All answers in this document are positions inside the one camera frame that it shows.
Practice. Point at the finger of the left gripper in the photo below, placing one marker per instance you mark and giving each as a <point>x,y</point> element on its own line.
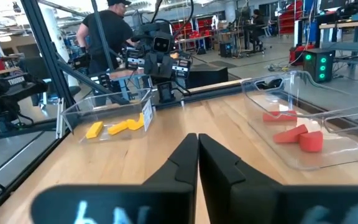
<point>166,67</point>
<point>152,66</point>

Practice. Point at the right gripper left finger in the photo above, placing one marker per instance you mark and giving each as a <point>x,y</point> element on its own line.
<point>182,168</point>

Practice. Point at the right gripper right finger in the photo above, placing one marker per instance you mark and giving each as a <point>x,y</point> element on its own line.
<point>219,171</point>

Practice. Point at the yellow arch foam block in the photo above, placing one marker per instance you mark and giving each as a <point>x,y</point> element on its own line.
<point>134,125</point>

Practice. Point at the yellow rectangular foam block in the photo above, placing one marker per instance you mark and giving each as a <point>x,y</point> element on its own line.
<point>118,127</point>
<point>94,129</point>

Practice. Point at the red wedge foam block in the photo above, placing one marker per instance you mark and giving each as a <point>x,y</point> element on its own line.
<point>289,135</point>

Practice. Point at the red rectangular foam block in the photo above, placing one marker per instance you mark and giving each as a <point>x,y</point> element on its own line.
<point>278,117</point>

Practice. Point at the clear plastic bin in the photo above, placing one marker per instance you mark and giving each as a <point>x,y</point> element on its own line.
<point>82,112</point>
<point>346,152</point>

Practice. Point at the red half-cylinder foam block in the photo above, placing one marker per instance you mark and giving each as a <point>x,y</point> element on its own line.
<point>312,142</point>

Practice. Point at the black labelled robot arm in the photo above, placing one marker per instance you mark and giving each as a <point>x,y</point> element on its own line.
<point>14,90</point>

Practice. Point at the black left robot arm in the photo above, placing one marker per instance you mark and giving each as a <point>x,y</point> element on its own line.
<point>148,29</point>

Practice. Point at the black floor box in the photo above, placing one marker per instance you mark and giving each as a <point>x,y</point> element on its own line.
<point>207,76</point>

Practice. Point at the small wooden table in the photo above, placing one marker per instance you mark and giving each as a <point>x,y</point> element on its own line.
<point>126,74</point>

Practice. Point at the red storage rack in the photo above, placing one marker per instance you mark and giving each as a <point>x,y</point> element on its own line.
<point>204,26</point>

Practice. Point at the white bin label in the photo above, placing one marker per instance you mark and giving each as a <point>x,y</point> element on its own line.
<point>147,115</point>

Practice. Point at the person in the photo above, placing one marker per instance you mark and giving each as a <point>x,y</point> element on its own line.
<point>256,28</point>
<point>110,31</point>

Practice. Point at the red shelving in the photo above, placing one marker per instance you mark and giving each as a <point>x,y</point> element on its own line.
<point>291,18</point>

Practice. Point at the computer tower green fans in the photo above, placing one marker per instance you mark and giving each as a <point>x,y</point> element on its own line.
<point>314,68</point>

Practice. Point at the black stand base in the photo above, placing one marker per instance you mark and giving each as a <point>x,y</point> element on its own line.
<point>26,129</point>

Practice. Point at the wooden workbench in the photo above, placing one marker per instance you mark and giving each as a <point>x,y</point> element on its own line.
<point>346,24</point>

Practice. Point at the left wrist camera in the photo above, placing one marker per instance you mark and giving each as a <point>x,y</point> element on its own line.
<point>162,44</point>

